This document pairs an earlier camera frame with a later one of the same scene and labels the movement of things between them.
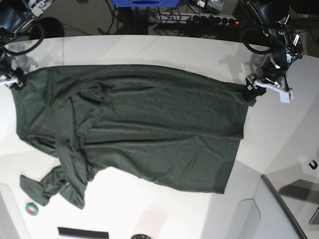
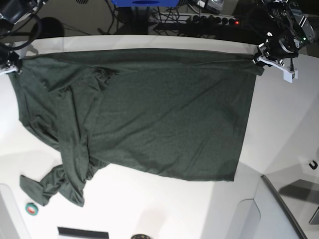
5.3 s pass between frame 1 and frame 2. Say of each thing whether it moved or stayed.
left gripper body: moved
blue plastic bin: stayed
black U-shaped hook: stayed
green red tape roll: stayed
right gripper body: moved
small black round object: stayed
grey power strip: stayed
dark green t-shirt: moved
